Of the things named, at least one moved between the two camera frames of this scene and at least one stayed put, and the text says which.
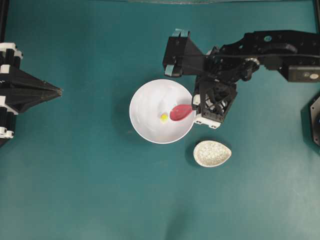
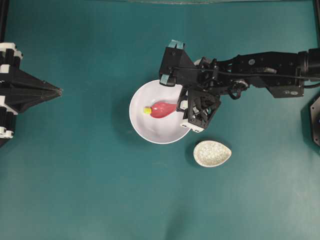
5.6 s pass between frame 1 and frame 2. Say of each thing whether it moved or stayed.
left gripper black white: stayed
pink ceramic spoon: moved
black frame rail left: stayed
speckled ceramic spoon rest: stayed
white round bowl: stayed
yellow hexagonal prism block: moved
